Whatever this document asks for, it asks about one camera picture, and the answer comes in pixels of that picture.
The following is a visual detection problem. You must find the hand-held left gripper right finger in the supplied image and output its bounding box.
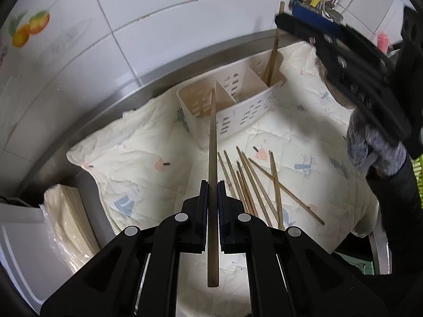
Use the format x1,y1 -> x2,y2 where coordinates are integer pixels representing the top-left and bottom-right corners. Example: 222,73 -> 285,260
217,180 -> 388,317

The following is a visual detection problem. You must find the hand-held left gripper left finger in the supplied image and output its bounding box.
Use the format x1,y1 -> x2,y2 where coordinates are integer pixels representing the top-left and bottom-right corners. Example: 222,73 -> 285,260
40,179 -> 209,317

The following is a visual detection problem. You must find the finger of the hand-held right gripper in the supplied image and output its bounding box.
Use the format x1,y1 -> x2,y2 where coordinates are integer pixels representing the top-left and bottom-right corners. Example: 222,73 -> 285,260
275,14 -> 412,147
290,3 -> 399,73

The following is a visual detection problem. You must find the long brown chopstick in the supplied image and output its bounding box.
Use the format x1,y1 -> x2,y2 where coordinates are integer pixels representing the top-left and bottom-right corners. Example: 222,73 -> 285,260
206,87 -> 220,288
264,1 -> 285,86

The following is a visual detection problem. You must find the group of wooden chopsticks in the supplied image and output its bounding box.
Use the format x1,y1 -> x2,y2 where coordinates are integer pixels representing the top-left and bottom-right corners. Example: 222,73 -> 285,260
216,145 -> 326,231

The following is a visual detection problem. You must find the beige plastic utensil holder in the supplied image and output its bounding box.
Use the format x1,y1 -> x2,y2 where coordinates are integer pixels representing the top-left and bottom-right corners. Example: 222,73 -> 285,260
176,53 -> 287,141

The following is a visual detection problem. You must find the person's right forearm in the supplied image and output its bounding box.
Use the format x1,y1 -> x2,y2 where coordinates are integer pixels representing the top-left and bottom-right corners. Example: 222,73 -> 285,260
345,107 -> 408,177

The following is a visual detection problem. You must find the person's right hand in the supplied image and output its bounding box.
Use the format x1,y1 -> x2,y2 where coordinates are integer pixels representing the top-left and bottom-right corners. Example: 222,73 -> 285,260
318,57 -> 357,110

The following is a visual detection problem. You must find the pink brush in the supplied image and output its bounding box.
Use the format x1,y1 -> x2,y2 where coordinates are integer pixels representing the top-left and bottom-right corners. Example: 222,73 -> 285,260
377,31 -> 390,53

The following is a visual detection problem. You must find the cream quilted printed blanket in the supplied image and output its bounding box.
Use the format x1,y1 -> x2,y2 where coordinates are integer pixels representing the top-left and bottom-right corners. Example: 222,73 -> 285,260
66,41 -> 380,261

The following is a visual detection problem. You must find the green plastic basket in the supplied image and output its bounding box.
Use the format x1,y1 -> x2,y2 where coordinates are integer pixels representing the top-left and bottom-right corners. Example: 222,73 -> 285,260
411,156 -> 423,207

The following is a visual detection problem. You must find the person's dark clothing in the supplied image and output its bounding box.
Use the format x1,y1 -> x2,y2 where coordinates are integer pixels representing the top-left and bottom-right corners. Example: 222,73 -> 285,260
365,158 -> 423,275

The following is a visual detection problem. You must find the bagged stack of beige paper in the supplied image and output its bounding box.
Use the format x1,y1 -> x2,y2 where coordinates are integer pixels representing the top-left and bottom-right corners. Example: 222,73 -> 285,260
41,184 -> 100,273

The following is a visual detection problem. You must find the white plastic board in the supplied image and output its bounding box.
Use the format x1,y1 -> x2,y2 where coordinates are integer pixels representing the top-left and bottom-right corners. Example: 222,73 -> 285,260
0,201 -> 50,307

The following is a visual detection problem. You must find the orange fruit wall sticker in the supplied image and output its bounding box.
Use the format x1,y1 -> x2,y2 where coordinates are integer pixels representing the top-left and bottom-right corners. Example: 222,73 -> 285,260
8,10 -> 51,48

